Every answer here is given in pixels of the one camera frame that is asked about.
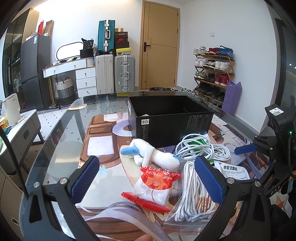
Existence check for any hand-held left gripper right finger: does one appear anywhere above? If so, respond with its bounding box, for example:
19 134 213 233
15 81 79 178
194 155 272 241

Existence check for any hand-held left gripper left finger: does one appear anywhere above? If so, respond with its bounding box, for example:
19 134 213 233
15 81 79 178
20 156 102 241

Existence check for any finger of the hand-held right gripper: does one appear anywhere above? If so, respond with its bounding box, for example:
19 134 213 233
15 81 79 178
234 143 258 155

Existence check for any white cable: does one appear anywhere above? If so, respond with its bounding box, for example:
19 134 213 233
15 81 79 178
174 133 231 163

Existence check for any white rope bundle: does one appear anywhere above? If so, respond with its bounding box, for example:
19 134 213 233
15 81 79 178
163 161 228 229

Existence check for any green medicine packet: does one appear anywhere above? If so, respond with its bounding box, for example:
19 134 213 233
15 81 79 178
185 137 212 160

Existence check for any red white glue packet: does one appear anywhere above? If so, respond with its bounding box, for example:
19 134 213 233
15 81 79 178
121 166 181 213

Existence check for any white blue plush toy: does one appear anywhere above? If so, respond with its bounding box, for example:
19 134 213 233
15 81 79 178
120 138 181 173

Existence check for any black cardboard box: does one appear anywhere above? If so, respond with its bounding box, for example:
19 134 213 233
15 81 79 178
128 95 214 149

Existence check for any person's left hand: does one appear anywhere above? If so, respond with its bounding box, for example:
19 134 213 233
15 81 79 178
129 234 153 241

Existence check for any white printed medicine packet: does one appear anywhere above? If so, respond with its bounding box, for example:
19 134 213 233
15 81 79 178
214 160 251 181

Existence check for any printed table mat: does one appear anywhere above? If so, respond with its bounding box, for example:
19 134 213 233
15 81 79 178
50 113 296 241

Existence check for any purple bag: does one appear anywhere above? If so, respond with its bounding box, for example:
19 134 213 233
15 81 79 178
221 81 242 116

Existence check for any dotted floor rug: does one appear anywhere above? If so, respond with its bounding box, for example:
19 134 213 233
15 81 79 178
37 104 97 144

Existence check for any grey side table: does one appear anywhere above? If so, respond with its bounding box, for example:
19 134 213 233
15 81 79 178
0 109 45 174

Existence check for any group of shoes on floor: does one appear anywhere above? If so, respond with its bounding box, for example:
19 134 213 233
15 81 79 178
170 86 193 93

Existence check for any wooden shoe rack with shoes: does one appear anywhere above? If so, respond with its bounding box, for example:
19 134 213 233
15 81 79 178
193 45 234 102

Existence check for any grey white laundry basket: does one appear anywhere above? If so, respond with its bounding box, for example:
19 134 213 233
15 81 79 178
55 77 74 106

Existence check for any white vanity desk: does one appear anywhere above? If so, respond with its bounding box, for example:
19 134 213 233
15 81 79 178
42 57 97 98

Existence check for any white suitcase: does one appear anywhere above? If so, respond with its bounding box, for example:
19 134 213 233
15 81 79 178
95 54 115 94

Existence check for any silver suitcase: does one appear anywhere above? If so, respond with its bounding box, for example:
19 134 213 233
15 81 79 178
114 55 136 93

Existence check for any wooden door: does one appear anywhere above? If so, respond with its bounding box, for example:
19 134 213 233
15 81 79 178
141 0 180 90

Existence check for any black round box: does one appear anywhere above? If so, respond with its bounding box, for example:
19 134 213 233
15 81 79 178
80 49 95 59

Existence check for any oval mirror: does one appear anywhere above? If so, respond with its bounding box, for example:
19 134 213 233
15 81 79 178
56 41 84 62

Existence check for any dark grey fridge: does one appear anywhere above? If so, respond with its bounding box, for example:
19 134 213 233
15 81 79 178
20 35 52 109

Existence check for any black bag with ears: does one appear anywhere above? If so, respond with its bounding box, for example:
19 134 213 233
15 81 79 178
81 38 94 50

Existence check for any teal suitcase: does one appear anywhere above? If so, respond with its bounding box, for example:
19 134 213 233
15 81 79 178
97 20 115 55

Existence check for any flat brown cardboard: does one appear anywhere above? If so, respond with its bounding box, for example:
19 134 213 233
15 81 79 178
44 20 54 37

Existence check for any dark glass cabinet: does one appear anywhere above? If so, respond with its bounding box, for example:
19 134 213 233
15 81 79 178
2 8 40 98

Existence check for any dark window frame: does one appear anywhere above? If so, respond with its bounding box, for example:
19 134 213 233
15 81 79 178
275 19 296 112

